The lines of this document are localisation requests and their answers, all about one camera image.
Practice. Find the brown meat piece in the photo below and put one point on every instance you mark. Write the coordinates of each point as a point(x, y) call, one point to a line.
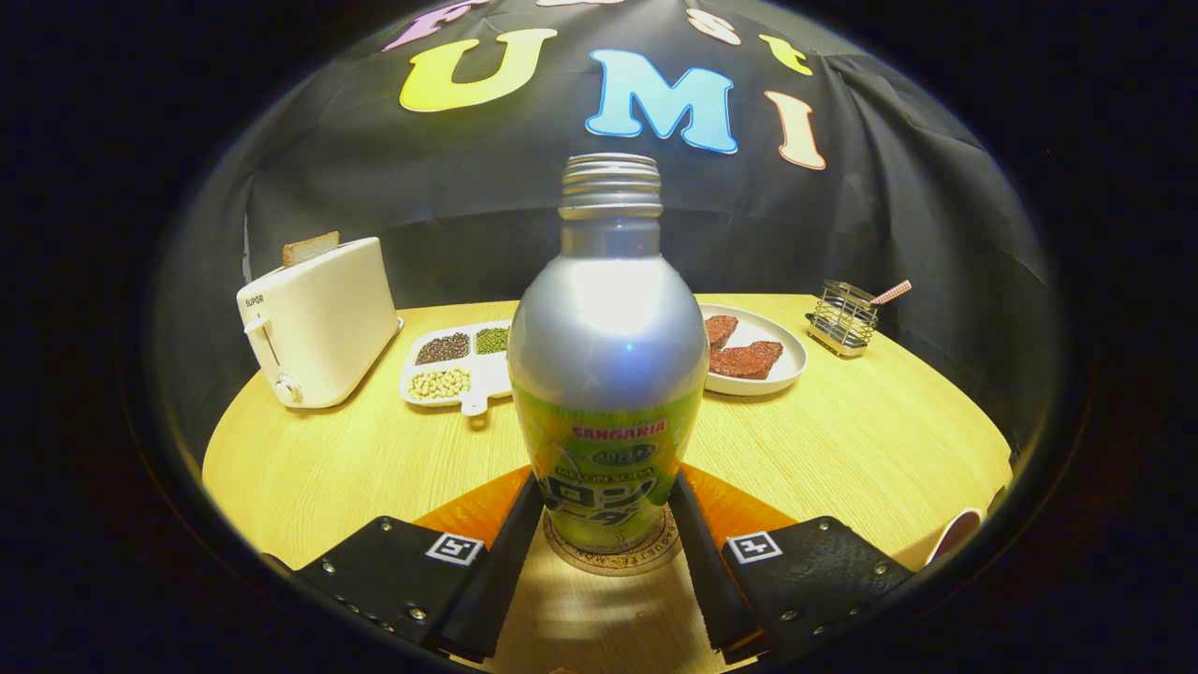
point(722, 331)
point(749, 361)

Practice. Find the black backdrop cloth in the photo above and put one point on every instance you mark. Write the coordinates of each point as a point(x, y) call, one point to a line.
point(421, 215)

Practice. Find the pink striped straw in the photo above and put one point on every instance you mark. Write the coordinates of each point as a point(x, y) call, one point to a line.
point(891, 292)

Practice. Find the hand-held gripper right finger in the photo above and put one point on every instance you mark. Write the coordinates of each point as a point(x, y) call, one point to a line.
point(700, 580)

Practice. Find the round wooden table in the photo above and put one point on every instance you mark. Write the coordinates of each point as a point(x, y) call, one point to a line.
point(356, 468)

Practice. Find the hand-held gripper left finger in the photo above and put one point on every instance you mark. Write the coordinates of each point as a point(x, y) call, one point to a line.
point(501, 580)

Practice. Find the white round plate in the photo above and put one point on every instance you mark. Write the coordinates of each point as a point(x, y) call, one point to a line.
point(791, 351)

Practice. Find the toast slice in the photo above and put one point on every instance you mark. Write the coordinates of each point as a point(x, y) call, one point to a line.
point(309, 250)

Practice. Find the round cork coaster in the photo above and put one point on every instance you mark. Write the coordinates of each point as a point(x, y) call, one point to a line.
point(608, 564)

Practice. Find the white toaster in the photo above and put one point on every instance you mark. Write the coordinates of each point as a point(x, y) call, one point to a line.
point(323, 328)

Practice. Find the white divided tray of beans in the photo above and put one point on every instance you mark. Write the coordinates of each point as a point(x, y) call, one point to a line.
point(449, 370)

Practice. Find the silver green juice bottle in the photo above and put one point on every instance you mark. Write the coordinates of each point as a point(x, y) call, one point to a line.
point(606, 356)

